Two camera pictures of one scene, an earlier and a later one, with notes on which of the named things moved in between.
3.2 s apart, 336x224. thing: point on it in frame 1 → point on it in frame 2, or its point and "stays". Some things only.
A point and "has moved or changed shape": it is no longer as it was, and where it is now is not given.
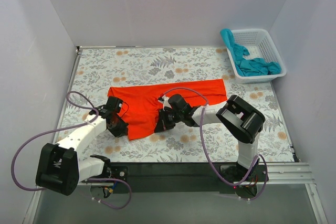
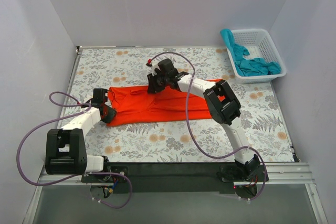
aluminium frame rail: [299, 173] stays
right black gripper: [161, 121] → [153, 84]
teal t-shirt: [249, 66] stays
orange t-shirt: [142, 108] has moved or changed shape
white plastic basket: [259, 44] stays
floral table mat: [97, 70] stays
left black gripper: [119, 128] → [108, 114]
